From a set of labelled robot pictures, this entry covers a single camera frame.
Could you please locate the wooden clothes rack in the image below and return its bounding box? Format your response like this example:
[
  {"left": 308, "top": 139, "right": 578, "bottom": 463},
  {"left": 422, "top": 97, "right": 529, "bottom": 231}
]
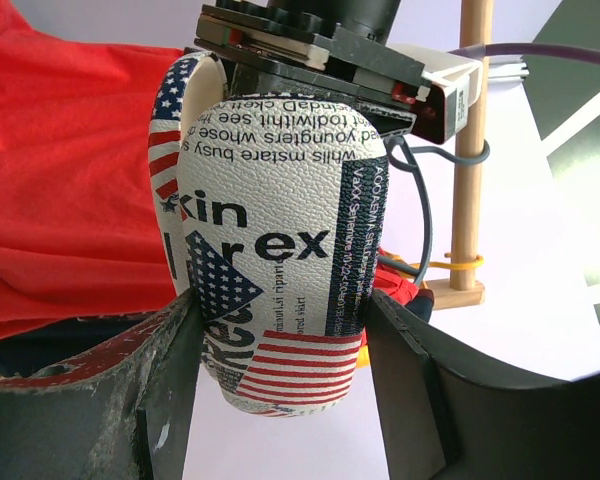
[{"left": 427, "top": 0, "right": 494, "bottom": 310}]

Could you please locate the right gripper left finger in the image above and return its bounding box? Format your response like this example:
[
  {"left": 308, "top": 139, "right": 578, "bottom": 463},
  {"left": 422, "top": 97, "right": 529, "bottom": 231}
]
[{"left": 0, "top": 292, "right": 204, "bottom": 479}]

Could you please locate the grey-blue clothes hanger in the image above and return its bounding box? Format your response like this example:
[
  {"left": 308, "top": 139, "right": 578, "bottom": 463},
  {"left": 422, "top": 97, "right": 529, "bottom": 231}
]
[{"left": 378, "top": 135, "right": 491, "bottom": 286}]

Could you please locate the red tank top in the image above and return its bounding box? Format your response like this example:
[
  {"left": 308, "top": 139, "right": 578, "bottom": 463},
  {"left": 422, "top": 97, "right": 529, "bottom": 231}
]
[{"left": 0, "top": 1, "right": 179, "bottom": 340}]

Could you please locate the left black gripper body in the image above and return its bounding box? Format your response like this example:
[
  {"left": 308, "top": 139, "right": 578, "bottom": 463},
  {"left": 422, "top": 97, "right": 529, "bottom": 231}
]
[{"left": 195, "top": 1, "right": 425, "bottom": 136}]

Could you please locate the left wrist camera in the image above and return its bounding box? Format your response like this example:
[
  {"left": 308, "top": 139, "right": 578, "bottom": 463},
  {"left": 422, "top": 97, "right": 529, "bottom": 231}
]
[{"left": 391, "top": 44, "right": 484, "bottom": 145}]

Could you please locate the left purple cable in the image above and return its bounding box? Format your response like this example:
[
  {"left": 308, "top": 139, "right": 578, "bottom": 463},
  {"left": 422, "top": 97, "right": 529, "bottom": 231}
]
[{"left": 449, "top": 42, "right": 600, "bottom": 69}]

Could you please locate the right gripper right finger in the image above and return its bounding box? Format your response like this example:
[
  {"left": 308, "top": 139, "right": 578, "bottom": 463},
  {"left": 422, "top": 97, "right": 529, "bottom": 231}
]
[{"left": 367, "top": 291, "right": 600, "bottom": 479}]

